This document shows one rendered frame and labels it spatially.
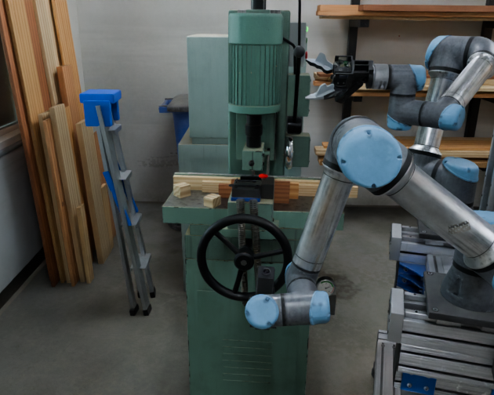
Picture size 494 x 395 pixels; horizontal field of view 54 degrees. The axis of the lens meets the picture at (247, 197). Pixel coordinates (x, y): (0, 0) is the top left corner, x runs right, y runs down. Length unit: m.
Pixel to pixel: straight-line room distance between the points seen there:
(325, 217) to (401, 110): 0.51
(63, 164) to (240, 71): 1.51
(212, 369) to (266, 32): 1.21
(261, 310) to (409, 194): 0.41
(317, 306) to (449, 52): 1.06
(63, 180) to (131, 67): 1.45
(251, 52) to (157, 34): 2.46
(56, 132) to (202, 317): 1.44
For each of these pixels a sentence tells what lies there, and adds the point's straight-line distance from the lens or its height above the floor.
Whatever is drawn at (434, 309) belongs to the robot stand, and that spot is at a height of 0.82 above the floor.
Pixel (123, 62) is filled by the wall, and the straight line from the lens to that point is 4.07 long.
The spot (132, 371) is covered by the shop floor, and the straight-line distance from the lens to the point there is 2.38.
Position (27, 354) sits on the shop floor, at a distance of 2.62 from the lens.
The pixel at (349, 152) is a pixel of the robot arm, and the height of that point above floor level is 1.25.
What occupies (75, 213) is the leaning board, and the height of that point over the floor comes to 0.43.
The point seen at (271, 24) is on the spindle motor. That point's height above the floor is 1.47.
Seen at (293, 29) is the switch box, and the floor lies 1.46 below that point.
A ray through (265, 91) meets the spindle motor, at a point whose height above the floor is 1.27.
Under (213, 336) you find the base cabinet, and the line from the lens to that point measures 1.85.
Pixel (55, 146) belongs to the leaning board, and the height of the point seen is 0.83.
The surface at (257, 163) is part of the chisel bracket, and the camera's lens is 1.67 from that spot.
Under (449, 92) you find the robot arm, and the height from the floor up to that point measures 1.29.
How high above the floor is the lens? 1.48
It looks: 20 degrees down
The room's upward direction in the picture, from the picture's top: 1 degrees clockwise
